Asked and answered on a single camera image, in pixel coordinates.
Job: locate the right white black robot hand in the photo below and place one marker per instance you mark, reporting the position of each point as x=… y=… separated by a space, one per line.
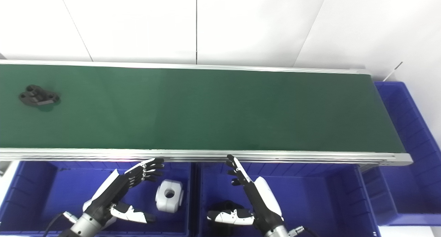
x=265 y=202

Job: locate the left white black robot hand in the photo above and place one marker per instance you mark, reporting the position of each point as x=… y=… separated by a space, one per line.
x=110 y=192

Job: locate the black flange part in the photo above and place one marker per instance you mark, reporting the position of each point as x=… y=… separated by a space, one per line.
x=36 y=96

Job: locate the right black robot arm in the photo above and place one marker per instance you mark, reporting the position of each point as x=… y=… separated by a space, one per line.
x=275 y=233

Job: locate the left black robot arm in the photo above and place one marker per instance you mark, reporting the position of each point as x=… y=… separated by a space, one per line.
x=82 y=227

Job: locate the black part in bin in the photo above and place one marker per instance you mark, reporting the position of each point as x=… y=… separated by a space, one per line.
x=225 y=205

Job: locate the blue plastic bin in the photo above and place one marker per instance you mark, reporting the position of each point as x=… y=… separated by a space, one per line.
x=310 y=202
x=51 y=195
x=413 y=182

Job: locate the white cylindrical plastic part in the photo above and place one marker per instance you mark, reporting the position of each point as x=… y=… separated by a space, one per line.
x=163 y=201

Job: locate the green conveyor belt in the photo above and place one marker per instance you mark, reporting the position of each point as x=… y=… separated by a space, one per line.
x=206 y=109

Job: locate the thin grey rod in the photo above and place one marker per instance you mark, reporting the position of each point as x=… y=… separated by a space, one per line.
x=394 y=70

